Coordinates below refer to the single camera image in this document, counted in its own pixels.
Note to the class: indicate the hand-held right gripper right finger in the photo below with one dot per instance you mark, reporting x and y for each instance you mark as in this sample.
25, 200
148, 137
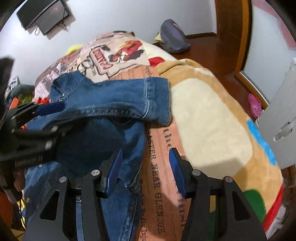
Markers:
177, 172

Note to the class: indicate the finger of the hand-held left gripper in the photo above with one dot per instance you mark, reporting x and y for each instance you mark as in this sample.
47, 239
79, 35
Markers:
49, 108
54, 128

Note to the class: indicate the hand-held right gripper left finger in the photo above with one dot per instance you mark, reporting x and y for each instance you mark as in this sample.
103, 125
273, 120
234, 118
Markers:
113, 171

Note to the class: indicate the blue denim jeans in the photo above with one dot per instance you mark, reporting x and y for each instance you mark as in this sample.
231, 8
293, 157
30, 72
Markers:
97, 129

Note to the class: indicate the newspaper print blanket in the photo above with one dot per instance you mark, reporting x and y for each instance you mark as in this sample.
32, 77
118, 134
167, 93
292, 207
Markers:
159, 185

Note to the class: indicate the beige plush blanket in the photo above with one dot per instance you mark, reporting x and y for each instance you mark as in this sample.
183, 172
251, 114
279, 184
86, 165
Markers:
208, 120

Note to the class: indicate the yellow cloth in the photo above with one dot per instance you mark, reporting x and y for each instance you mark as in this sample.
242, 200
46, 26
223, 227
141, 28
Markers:
74, 49

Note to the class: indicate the pink clog shoe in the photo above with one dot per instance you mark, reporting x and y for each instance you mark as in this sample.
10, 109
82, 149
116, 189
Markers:
255, 105

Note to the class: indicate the white cabinet door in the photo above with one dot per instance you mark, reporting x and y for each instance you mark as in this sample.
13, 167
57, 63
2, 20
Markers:
279, 104

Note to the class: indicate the yellow paper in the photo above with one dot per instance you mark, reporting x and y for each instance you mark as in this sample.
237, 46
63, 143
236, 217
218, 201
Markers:
158, 37

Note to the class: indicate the blue grey backpack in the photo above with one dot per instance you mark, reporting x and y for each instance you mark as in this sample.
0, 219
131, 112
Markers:
173, 37

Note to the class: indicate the frosted glass sliding door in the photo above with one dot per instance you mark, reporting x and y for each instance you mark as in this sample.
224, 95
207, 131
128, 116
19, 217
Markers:
268, 46

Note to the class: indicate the black wall television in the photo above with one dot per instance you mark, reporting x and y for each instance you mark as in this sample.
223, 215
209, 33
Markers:
44, 14

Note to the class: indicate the wooden door frame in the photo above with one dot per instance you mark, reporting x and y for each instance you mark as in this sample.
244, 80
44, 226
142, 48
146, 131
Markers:
231, 30

